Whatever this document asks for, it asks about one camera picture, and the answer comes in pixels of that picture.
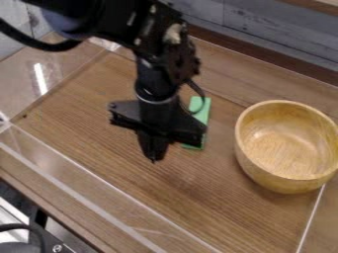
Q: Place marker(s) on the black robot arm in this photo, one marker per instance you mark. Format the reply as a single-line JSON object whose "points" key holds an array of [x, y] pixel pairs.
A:
{"points": [[149, 28]]}

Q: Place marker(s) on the green foam block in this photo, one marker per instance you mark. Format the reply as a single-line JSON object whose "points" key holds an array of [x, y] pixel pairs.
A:
{"points": [[200, 109]]}

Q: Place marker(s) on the black metal table frame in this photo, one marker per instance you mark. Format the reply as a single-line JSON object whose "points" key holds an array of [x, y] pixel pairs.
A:
{"points": [[59, 239]]}

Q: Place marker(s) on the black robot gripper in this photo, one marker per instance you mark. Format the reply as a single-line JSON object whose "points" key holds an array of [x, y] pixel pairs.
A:
{"points": [[160, 123]]}

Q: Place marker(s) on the wooden bowl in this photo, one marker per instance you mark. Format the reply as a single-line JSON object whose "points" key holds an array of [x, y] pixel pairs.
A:
{"points": [[286, 146]]}

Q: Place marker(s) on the clear acrylic front barrier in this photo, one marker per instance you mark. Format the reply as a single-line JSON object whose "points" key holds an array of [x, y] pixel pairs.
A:
{"points": [[113, 222]]}

